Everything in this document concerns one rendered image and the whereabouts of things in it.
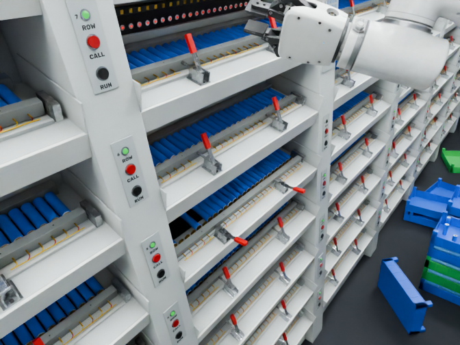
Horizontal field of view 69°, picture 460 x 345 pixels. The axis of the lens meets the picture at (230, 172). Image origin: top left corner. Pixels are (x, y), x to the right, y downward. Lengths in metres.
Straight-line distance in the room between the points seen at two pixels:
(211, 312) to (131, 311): 0.28
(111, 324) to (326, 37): 0.66
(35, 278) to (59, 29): 0.37
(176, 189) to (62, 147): 0.27
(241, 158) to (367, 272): 1.50
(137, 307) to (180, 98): 0.43
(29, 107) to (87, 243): 0.24
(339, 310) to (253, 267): 0.97
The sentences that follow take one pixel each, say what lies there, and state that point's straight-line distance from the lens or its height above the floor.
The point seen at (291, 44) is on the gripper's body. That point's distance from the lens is 0.64.
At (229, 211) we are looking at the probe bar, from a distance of 0.90.
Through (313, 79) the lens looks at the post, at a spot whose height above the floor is 1.26.
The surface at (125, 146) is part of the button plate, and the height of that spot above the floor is 1.33.
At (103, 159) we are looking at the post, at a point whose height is 1.32.
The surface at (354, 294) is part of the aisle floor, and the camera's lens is 2.04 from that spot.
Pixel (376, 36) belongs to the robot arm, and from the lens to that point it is 0.62.
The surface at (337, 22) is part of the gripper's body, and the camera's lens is 0.61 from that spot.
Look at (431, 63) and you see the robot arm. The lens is 0.63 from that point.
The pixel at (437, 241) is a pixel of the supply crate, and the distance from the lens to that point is 1.93.
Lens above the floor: 1.54
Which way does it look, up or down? 30 degrees down
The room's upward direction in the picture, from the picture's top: 7 degrees counter-clockwise
